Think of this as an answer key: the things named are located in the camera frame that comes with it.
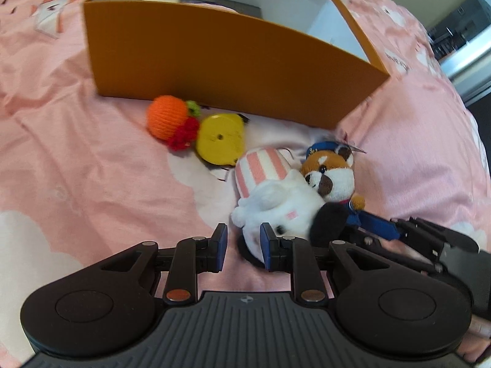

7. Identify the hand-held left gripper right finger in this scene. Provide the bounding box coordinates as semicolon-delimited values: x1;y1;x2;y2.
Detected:
259;222;400;309

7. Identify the white plush with striped hat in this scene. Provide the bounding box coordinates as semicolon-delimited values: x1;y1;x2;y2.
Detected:
230;146;327;266

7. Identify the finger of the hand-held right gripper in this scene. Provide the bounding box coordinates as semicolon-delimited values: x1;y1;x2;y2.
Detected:
345;231;443;274
361;211;481;256

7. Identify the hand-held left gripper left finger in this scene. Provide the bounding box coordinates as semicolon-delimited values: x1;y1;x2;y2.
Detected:
92;223;229;307

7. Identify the red panda plush toy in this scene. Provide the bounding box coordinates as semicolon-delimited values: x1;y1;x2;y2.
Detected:
299;138;366;247

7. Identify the pink printed blanket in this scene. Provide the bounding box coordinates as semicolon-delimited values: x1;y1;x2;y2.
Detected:
0;0;491;368

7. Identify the orange crochet fruit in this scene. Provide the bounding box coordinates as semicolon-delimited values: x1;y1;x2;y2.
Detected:
146;96;202;152

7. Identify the orange cardboard box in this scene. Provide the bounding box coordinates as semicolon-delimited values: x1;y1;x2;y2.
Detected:
82;0;392;131

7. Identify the yellow tape measure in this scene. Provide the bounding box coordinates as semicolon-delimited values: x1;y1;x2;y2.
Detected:
195;113;248;167

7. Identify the person's right hand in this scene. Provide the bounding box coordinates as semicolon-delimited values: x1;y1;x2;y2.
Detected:
470;313;491;339

